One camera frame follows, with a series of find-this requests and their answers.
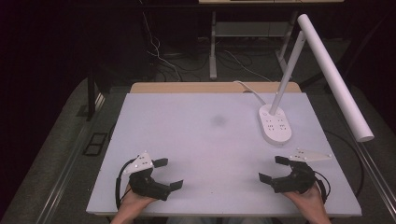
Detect black floor cable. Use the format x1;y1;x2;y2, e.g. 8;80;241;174
323;130;365;198

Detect white desk lamp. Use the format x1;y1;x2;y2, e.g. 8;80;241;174
258;13;375;147

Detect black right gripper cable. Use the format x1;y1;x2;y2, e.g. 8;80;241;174
314;171;332;203

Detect person's left hand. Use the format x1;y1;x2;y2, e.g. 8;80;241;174
113;185;157;220

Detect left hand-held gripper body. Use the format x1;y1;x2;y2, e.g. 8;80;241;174
122;151;172;202

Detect metal floor rail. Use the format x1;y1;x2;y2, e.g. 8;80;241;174
323;92;396;220
35;92;106;224

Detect white lamp cable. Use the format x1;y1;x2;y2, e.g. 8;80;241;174
233;79;267;105

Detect person's right hand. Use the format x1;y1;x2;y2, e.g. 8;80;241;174
283;185;326;217

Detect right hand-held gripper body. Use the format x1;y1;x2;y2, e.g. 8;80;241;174
270;148;332;194

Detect white metal desk frame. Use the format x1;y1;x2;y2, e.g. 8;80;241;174
198;0;345;80

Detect black rectangular floor frame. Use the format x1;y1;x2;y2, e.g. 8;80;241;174
81;132;109;157

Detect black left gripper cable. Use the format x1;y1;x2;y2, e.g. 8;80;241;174
115;158;138;210

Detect white floor cable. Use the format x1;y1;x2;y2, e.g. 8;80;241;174
138;0;183;82
223;49;274;83

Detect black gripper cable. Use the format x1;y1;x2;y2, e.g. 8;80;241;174
314;171;332;203
115;158;138;210

